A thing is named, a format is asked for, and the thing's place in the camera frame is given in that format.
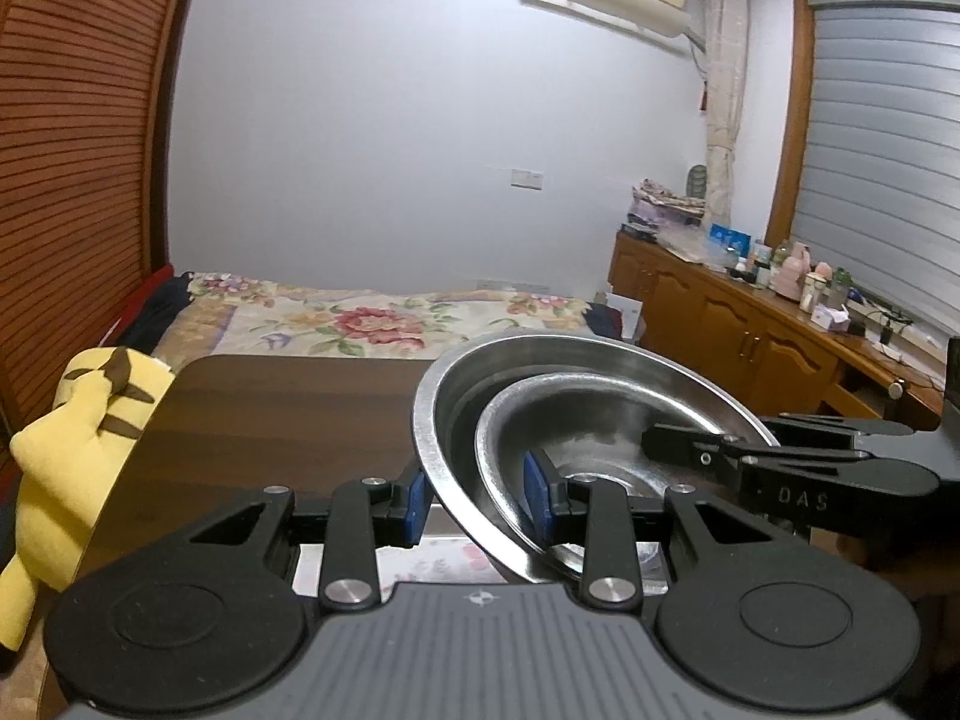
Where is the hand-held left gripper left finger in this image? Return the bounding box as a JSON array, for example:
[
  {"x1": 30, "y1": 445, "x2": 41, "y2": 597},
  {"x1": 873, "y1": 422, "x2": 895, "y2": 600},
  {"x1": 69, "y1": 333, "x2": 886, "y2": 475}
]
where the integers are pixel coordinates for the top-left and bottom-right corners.
[{"x1": 187, "y1": 469, "x2": 431, "y2": 611}]

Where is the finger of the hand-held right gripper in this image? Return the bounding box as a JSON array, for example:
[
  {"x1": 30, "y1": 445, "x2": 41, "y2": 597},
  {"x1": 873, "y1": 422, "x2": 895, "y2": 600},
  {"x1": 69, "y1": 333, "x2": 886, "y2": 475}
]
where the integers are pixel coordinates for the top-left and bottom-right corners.
[
  {"x1": 776, "y1": 412, "x2": 914, "y2": 443},
  {"x1": 641, "y1": 422, "x2": 865, "y2": 494}
]

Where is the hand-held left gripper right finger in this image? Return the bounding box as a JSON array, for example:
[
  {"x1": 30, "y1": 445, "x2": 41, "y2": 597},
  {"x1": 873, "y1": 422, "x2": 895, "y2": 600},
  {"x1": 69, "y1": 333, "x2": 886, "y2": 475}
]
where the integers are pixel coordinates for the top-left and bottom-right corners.
[{"x1": 523, "y1": 450, "x2": 779, "y2": 608}]

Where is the medium steel bowl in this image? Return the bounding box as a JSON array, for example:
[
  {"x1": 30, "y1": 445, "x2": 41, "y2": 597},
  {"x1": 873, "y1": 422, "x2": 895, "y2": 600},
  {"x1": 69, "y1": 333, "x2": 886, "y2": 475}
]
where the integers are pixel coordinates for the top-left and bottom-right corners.
[{"x1": 475, "y1": 371, "x2": 751, "y2": 563}]

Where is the large steel bowl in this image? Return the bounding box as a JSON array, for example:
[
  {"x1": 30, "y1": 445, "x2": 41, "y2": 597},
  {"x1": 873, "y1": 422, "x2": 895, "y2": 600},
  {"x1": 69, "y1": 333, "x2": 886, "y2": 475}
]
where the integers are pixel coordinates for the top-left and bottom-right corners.
[{"x1": 411, "y1": 330, "x2": 782, "y2": 586}]

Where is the wooden cabinet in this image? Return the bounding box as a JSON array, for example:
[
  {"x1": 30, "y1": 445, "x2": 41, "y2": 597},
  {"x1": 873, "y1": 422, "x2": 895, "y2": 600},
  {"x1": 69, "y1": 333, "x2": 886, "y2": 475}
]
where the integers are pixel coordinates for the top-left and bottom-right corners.
[{"x1": 607, "y1": 231, "x2": 946, "y2": 436}]

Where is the white cardboard box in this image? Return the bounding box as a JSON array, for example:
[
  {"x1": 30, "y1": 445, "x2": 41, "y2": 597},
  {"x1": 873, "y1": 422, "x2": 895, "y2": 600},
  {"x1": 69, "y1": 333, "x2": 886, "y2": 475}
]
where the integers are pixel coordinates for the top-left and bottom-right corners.
[{"x1": 606, "y1": 292, "x2": 646, "y2": 346}]

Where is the pink thermos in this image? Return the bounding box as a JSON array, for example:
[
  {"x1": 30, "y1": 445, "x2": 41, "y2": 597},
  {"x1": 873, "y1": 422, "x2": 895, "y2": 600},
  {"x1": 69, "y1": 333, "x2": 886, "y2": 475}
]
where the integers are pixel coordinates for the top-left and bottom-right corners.
[{"x1": 776, "y1": 241, "x2": 811, "y2": 297}]

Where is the clear plastic bag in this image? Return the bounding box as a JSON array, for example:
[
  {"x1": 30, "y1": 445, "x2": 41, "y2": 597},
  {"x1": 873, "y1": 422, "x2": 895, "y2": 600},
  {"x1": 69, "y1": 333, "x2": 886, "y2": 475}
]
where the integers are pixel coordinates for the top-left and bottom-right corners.
[{"x1": 660, "y1": 229, "x2": 721, "y2": 263}]

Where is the floral blanket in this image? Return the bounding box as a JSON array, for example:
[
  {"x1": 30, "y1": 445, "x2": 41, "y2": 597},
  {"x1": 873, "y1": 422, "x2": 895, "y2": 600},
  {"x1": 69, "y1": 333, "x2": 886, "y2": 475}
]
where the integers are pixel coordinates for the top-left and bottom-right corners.
[{"x1": 150, "y1": 272, "x2": 601, "y2": 361}]

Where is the blue box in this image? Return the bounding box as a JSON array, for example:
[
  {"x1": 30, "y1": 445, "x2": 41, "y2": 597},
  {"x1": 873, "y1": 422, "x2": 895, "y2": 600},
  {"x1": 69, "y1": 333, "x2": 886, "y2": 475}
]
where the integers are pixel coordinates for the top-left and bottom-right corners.
[{"x1": 709, "y1": 225, "x2": 751, "y2": 260}]

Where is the pile of folded fabric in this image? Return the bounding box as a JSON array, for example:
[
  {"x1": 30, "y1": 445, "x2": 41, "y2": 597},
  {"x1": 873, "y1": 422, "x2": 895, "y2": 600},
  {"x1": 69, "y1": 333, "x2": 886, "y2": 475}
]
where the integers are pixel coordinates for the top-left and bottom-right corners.
[{"x1": 630, "y1": 180, "x2": 706, "y2": 230}]

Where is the red and dark cloth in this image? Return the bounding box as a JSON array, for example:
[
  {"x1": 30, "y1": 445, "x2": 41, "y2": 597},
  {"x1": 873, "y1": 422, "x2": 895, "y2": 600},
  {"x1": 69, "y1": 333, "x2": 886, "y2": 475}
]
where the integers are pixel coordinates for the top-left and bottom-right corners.
[{"x1": 105, "y1": 264, "x2": 192, "y2": 353}]

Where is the cream patterned curtain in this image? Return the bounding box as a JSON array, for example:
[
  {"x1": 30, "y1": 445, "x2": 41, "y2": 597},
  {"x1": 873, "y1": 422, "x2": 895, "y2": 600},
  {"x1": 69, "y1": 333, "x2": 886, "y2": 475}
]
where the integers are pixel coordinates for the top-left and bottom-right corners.
[{"x1": 701, "y1": 0, "x2": 751, "y2": 230}]

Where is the wooden louvered wardrobe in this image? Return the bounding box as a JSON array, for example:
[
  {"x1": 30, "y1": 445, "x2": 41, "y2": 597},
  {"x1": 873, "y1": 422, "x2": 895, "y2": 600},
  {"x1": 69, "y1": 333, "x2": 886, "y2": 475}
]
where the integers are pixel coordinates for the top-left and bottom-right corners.
[{"x1": 0, "y1": 0, "x2": 207, "y2": 466}]

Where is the wooden window frame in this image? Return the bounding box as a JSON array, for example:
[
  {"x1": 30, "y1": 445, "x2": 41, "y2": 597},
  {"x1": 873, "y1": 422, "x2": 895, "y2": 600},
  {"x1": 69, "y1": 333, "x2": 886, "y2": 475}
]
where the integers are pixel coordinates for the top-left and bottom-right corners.
[{"x1": 765, "y1": 0, "x2": 960, "y2": 248}]

